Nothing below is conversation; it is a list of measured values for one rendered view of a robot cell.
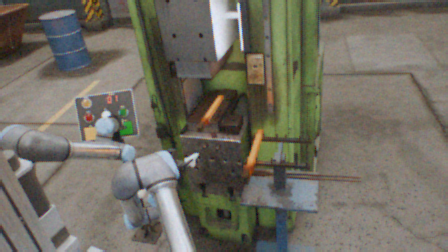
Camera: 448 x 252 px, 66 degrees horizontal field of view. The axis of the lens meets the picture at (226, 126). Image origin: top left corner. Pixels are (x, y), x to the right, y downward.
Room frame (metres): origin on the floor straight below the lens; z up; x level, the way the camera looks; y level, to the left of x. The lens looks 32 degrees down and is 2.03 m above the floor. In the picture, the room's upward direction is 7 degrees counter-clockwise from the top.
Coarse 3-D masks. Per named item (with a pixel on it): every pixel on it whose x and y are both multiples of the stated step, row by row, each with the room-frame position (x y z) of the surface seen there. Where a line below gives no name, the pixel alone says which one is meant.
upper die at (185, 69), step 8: (232, 48) 2.13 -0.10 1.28; (224, 56) 1.97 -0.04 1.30; (176, 64) 1.81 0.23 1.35; (184, 64) 1.79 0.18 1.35; (192, 64) 1.77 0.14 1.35; (200, 64) 1.76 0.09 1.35; (208, 64) 1.74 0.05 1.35; (216, 64) 1.84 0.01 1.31; (184, 72) 1.79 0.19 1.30; (192, 72) 1.78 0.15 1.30; (200, 72) 1.76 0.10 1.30; (208, 72) 1.74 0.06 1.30
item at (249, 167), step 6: (258, 132) 1.58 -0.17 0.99; (258, 138) 1.52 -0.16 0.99; (258, 144) 1.47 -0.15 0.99; (252, 150) 1.42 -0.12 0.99; (258, 150) 1.44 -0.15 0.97; (252, 156) 1.37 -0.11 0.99; (252, 162) 1.32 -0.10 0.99; (246, 168) 1.27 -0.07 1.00; (252, 168) 1.28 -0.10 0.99; (246, 174) 1.23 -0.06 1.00; (246, 180) 1.21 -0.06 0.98
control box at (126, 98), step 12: (84, 96) 1.88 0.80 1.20; (96, 96) 1.88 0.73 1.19; (108, 96) 1.87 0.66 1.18; (120, 96) 1.87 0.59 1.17; (132, 96) 1.87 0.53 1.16; (84, 108) 1.84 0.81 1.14; (96, 108) 1.84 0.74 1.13; (108, 108) 1.84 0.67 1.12; (120, 108) 1.84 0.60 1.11; (132, 108) 1.84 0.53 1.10; (84, 120) 1.81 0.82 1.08; (96, 120) 1.81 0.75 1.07; (132, 120) 1.80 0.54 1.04; (84, 132) 1.77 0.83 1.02
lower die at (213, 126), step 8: (208, 96) 2.11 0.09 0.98; (216, 96) 2.08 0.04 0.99; (224, 96) 2.04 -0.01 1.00; (208, 104) 1.98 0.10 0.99; (200, 112) 1.89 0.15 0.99; (216, 112) 1.86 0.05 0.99; (224, 112) 1.86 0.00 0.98; (192, 120) 1.82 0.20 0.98; (200, 120) 1.79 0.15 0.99; (216, 120) 1.76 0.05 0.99; (192, 128) 1.80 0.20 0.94; (208, 128) 1.76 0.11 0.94; (216, 128) 1.74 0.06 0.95
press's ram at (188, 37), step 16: (160, 0) 1.82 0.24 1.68; (176, 0) 1.78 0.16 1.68; (192, 0) 1.75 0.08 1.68; (208, 0) 1.72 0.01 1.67; (224, 0) 1.92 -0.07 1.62; (160, 16) 1.82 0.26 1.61; (176, 16) 1.79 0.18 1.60; (192, 16) 1.76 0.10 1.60; (208, 16) 1.73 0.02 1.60; (224, 16) 1.89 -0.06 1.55; (160, 32) 1.83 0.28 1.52; (176, 32) 1.80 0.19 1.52; (192, 32) 1.76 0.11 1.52; (208, 32) 1.73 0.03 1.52; (224, 32) 1.87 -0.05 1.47; (176, 48) 1.80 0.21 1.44; (192, 48) 1.77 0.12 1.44; (208, 48) 1.74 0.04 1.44; (224, 48) 1.84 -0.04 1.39
